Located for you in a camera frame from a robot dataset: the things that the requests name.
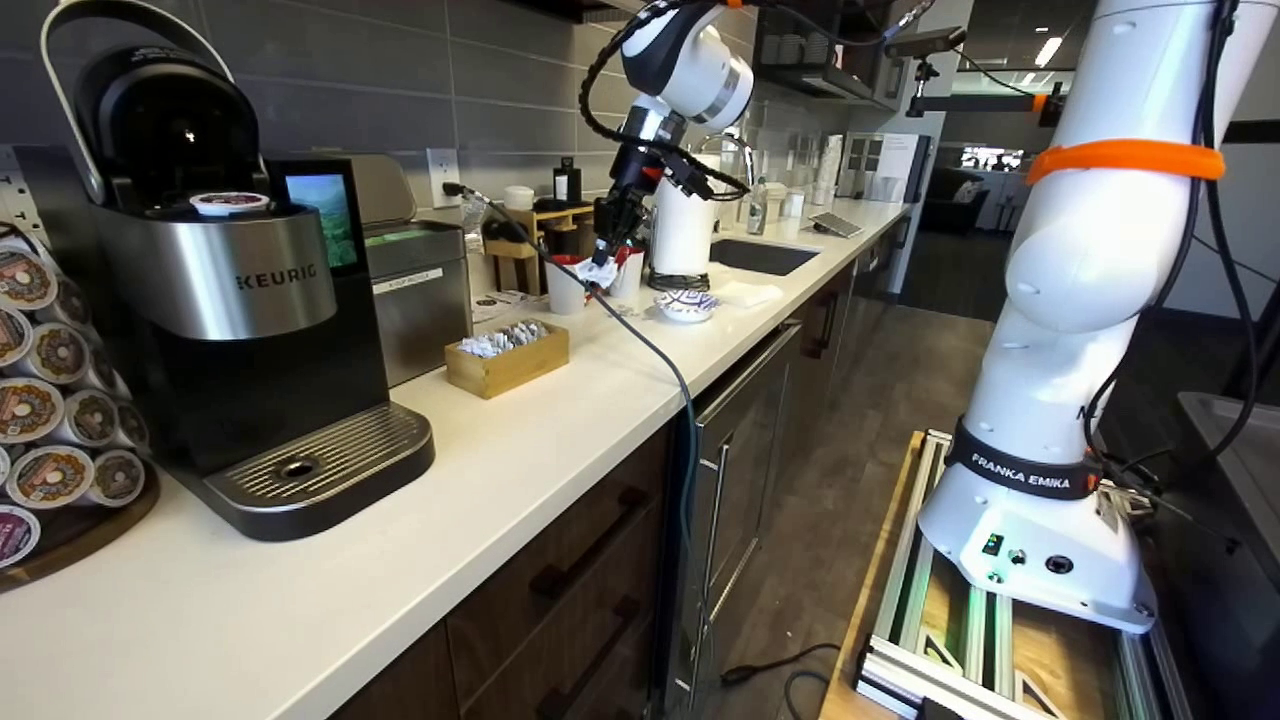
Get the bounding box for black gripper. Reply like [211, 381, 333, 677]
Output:
[592, 178, 658, 272]

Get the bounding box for white sachets stack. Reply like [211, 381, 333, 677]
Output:
[505, 316, 557, 351]
[457, 325, 515, 365]

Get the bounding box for open wooden box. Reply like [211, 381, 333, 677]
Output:
[438, 316, 574, 404]

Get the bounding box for silver box appliance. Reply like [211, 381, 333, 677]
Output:
[346, 153, 474, 393]

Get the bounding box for white paper towel roll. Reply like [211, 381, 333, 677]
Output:
[646, 178, 720, 284]

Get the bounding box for black white patterned bowl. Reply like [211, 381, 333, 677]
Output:
[643, 288, 725, 330]

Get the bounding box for wooden condiment organizer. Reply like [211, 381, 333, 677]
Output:
[479, 198, 599, 299]

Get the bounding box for black sink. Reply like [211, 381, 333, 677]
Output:
[708, 234, 823, 280]

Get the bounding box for black silver Keurig coffee machine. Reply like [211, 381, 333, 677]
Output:
[37, 0, 438, 544]

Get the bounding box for white coffee pod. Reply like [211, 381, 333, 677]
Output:
[185, 190, 278, 224]

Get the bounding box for wooden table edge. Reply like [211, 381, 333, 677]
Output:
[817, 426, 930, 720]

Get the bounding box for coffee pod carousel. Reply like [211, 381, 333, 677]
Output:
[0, 216, 164, 593]

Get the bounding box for white wall outlet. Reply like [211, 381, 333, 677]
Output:
[424, 145, 469, 207]

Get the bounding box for long blue cable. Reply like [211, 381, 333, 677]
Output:
[548, 258, 708, 699]

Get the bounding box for black floor cable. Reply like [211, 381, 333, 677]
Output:
[714, 641, 848, 720]

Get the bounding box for aluminium profile frame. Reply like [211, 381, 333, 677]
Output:
[855, 426, 1167, 720]

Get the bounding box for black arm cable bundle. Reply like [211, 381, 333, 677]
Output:
[1075, 0, 1280, 473]

